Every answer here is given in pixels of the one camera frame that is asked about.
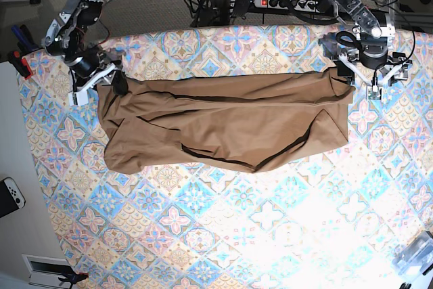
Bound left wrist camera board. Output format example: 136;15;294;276
366;85;382;101

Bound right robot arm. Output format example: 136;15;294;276
42;0;128;105

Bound blue black clamp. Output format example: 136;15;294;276
11;24;40;55

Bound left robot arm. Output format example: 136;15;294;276
319;0;412;100

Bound white floor vent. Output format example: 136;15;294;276
22;254;73;288

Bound white power strip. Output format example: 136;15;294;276
253;0;321;13

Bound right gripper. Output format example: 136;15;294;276
66;48;129;96

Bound clear plastic box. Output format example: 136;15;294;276
392;231;432;282

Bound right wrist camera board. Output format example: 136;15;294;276
68;90;89;106

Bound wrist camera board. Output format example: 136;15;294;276
366;85;382;101
68;90;89;106

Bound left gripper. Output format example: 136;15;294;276
333;45;413;90

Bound black orange clamp bottom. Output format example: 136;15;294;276
58;272;89;288

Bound red black clamp left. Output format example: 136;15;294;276
7;51;33;80

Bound brown t-shirt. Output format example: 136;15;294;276
97;68;355;174

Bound game console with white controller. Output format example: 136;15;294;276
0;177;26;218

